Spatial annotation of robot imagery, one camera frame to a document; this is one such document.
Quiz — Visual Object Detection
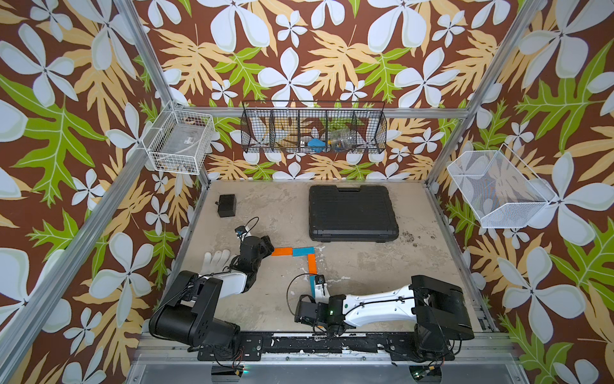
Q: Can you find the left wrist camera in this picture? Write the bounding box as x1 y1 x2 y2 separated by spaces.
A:
234 226 251 243

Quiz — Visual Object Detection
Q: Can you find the orange block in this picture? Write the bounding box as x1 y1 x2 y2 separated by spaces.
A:
272 247 294 257
308 254 318 275

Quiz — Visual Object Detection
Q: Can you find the blue object in basket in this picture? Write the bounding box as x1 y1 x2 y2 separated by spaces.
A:
307 139 326 154

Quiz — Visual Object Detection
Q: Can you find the black wire basket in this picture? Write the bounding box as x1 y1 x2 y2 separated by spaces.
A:
240 100 388 155

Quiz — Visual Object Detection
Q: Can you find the black plastic tool case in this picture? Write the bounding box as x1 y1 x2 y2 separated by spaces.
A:
309 185 399 243

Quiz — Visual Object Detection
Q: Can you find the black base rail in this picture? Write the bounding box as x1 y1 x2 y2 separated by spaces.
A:
198 331 456 363

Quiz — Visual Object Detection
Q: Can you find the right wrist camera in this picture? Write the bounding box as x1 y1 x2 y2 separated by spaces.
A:
314 275 330 304

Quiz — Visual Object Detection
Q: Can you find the teal block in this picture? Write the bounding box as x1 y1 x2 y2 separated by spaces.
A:
292 247 315 257
309 275 316 298

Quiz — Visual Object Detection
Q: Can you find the small black box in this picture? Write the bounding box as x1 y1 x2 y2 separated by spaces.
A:
216 195 237 218

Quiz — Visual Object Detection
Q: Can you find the white wire basket left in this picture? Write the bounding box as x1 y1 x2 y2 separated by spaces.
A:
144 102 216 175

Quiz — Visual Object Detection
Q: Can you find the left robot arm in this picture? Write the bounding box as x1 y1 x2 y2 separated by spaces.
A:
149 236 274 351

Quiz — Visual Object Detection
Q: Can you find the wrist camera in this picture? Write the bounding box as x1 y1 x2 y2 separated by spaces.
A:
234 226 251 243
314 275 330 304

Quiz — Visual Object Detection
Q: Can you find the white mesh basket right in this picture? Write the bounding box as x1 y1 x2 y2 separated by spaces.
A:
447 144 556 229

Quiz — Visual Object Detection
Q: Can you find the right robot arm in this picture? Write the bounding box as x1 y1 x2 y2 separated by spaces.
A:
291 275 475 363

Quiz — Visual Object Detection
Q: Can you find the white cloth glove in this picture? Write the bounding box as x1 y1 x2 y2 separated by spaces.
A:
200 249 231 275

